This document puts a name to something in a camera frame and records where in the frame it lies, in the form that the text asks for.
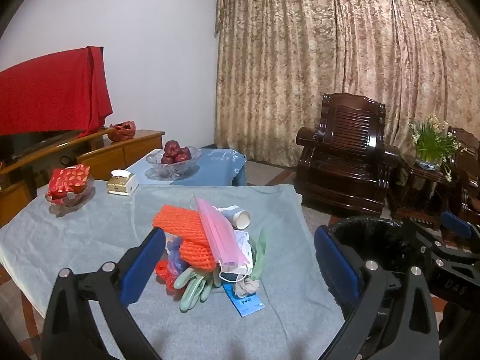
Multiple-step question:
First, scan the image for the wooden television cabinet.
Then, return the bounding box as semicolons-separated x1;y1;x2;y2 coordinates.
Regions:
0;127;166;227

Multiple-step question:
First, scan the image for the beige stocking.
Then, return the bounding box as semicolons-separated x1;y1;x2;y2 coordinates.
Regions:
232;275;262;298

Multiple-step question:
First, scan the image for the red plastic bag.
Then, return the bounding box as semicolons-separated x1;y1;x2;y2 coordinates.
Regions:
107;121;136;142

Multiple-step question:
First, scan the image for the blue white flower bowl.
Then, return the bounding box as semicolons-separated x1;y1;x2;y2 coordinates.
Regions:
415;155;444;172

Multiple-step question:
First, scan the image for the white printed packet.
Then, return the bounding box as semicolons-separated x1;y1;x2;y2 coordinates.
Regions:
234;230;251;264

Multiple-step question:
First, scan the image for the small glass dish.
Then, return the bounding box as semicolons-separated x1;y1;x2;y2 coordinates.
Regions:
45;180;96;208

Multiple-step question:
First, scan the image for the blue paper cup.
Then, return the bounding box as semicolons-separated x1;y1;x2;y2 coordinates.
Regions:
218;205;241;226

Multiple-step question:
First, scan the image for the orange foam fruit net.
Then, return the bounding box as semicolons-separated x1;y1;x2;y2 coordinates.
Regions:
152;204;211;247
179;238;219;271

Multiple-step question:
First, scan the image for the glass fruit bowl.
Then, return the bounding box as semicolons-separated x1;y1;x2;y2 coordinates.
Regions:
145;146;203;179

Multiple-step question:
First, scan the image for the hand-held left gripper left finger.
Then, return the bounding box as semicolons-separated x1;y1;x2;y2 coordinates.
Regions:
41;227;167;360

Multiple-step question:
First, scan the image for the grey tablecloth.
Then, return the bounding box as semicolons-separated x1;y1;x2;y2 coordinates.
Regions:
0;178;346;360

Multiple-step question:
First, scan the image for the beige patterned curtain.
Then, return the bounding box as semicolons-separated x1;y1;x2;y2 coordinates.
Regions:
214;0;466;166

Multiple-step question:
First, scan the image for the red mesh net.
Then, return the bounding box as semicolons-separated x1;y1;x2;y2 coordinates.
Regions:
155;259;177;289

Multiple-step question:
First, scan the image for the white paper cup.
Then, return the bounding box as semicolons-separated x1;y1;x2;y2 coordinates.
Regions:
234;210;252;230

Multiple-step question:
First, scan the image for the blue plastic bag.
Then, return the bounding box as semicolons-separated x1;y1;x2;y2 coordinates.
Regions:
166;237;189;276

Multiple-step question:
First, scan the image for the blue printed packet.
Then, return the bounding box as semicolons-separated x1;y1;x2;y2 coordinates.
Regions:
222;281;265;318

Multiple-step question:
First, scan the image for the black television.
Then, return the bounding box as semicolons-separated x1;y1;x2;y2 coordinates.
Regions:
0;129;79;162

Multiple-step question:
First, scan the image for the red gift packet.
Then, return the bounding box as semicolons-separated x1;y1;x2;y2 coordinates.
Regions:
48;165;92;200

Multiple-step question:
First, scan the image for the black trash bin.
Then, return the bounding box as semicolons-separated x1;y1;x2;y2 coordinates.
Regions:
327;215;443;293

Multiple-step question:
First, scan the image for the white flowering plant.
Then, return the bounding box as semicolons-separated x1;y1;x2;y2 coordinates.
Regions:
408;115;466;182

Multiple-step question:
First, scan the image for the dark wooden side table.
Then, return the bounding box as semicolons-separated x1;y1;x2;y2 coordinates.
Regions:
390;153;455;230

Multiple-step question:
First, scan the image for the dark wooden armchair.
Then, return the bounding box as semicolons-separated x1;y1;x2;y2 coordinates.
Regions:
295;93;402;207
445;127;480;227

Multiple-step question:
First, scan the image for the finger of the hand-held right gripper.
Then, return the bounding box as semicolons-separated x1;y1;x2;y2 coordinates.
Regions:
403;219;443;259
440;212;480;252

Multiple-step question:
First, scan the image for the white face mask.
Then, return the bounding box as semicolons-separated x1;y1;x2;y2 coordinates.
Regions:
218;262;254;284

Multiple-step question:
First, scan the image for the gold white tissue box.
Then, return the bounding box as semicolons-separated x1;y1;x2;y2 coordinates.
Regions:
106;170;136;196

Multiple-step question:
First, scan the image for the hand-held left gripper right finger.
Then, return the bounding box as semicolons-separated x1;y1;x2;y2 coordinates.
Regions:
314;225;439;360

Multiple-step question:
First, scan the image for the pink face mask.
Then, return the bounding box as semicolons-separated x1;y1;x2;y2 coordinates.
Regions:
192;195;251;268

